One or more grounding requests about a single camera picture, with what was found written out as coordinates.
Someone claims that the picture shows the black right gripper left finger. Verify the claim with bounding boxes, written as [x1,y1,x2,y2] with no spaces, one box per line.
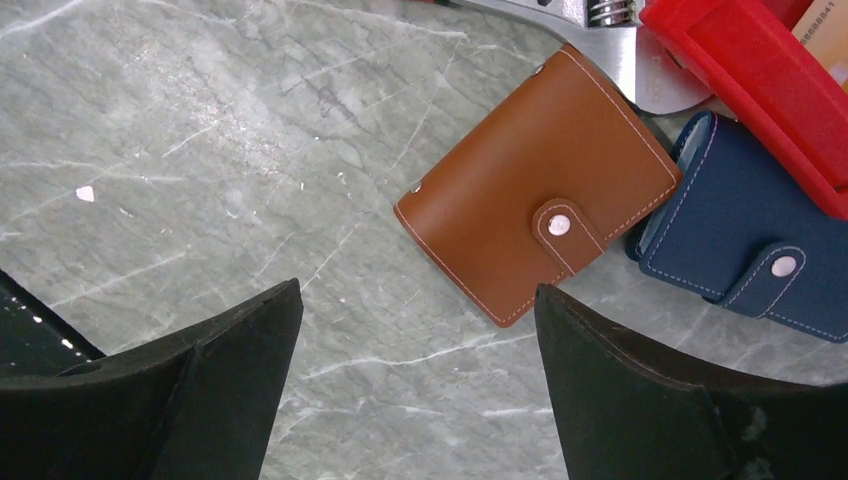
[1,278,304,479]

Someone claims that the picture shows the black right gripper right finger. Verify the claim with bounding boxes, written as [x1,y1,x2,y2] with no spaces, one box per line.
[534,284,847,479]

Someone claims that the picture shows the brown leather card holder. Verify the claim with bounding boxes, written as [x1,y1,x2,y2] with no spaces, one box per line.
[394,45,682,328]

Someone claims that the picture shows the blue leather card holder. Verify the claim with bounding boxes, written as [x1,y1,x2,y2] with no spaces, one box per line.
[628,110,847,343]

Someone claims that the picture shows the orange credit card in bin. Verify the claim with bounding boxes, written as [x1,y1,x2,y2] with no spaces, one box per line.
[792,0,847,91]

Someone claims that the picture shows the red plastic bin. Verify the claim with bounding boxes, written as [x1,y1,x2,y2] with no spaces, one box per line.
[639,0,847,220]

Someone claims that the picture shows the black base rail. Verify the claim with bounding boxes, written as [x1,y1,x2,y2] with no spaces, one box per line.
[1,272,105,378]

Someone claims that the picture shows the red handled adjustable wrench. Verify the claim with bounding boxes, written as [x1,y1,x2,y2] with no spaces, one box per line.
[437,0,712,115]

